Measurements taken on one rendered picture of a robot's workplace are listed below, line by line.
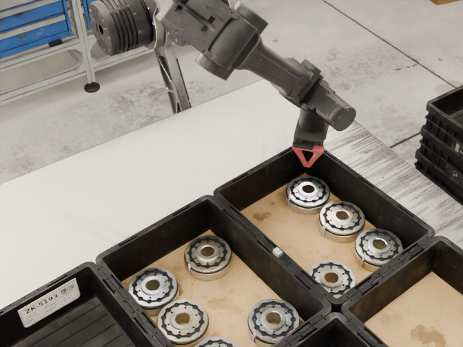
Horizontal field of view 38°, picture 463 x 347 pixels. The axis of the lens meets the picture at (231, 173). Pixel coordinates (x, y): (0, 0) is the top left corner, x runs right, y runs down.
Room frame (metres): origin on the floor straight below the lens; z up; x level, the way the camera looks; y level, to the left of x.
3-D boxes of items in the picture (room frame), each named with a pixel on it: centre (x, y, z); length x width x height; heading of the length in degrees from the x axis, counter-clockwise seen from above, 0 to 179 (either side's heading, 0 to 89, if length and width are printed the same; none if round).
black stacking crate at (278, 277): (0.80, 0.05, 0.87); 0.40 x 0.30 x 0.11; 37
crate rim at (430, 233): (0.98, -0.19, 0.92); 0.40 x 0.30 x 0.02; 37
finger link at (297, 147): (1.10, -0.17, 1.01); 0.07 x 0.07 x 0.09; 75
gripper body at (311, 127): (1.12, -0.18, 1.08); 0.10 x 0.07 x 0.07; 165
